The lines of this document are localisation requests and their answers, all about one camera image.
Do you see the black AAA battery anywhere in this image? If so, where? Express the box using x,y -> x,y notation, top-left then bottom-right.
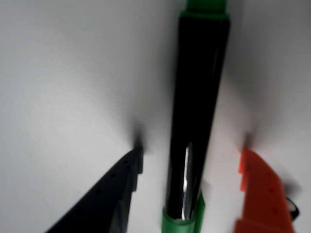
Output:
284,186 -> 301,220

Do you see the dark navy gripper finger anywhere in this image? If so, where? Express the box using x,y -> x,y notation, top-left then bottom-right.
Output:
45,147 -> 144,233

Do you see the green marker with black barrel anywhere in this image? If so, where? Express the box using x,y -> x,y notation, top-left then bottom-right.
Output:
161,0 -> 231,233

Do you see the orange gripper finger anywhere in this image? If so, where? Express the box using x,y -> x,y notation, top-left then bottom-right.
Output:
233,148 -> 295,233

